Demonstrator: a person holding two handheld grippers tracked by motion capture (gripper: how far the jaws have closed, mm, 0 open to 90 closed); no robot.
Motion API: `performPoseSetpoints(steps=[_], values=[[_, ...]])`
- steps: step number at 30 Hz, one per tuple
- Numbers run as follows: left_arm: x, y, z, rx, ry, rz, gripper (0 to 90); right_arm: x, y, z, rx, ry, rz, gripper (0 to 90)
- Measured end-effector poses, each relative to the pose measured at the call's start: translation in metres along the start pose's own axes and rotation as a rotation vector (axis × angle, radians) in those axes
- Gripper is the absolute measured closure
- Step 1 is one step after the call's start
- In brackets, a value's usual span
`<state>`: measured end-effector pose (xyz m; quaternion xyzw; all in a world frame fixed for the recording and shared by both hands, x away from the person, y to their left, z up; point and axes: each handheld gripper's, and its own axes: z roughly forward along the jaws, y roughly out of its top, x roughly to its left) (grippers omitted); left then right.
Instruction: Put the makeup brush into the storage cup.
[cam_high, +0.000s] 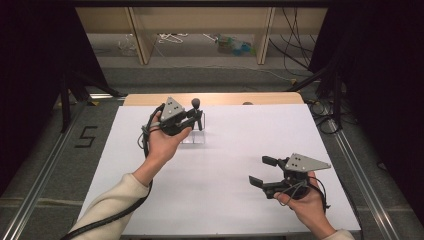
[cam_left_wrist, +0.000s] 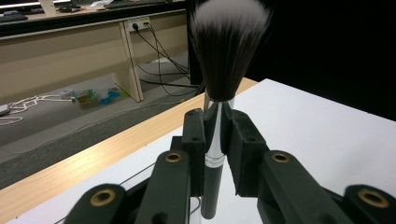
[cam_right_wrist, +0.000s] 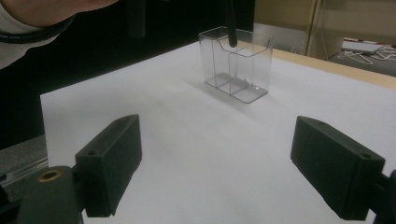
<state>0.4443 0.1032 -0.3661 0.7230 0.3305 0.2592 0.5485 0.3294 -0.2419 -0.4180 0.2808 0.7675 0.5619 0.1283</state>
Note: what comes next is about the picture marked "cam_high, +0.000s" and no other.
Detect white cord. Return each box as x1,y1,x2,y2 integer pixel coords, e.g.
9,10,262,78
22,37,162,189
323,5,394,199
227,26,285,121
157,32,189,45

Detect person's left hand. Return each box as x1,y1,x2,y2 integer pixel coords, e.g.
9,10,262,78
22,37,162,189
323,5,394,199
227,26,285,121
145,111,194,165

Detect aluminium rail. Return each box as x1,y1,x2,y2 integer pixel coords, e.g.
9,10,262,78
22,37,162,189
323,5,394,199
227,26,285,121
0,93,126,240
327,118,402,240

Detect black metal stand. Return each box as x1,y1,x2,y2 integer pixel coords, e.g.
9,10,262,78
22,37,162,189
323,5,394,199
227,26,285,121
59,69,123,134
285,59,345,132

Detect colourful plastic bag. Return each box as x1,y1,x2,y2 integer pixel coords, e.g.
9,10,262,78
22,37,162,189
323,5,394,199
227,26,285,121
214,34,257,57

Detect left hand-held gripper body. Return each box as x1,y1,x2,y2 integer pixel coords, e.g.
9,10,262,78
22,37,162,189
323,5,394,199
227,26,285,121
159,96,196,137

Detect clear plastic bag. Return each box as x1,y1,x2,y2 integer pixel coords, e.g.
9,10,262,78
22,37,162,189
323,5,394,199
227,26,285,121
117,34,138,56

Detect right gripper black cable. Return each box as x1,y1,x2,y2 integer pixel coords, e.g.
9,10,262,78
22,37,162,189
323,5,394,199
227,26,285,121
279,176,332,214

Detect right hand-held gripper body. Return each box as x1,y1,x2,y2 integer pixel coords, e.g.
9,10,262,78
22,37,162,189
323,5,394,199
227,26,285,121
263,152,332,201

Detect wooden shelf unit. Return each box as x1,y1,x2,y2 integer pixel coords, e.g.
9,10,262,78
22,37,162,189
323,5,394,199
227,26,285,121
75,7,328,66

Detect black floor cables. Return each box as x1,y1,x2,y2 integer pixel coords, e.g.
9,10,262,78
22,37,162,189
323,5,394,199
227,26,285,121
307,97,345,136

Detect hanging black cables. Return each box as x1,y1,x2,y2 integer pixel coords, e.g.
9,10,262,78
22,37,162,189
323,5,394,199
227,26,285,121
268,7,318,78

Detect clear acrylic organizer box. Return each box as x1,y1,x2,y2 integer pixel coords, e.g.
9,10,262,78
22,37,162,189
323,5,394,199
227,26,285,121
181,111,207,145

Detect black curtain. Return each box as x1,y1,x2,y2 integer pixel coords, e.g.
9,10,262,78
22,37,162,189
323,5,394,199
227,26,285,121
0,0,110,198
309,0,424,218

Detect white paper sheet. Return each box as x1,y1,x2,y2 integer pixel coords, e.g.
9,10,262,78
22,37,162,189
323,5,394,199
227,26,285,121
77,103,362,236

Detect wooden table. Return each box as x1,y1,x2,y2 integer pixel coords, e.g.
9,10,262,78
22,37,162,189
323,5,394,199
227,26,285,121
123,92,305,107

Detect person's right hand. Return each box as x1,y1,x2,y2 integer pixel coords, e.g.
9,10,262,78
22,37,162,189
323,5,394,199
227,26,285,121
273,171,336,232

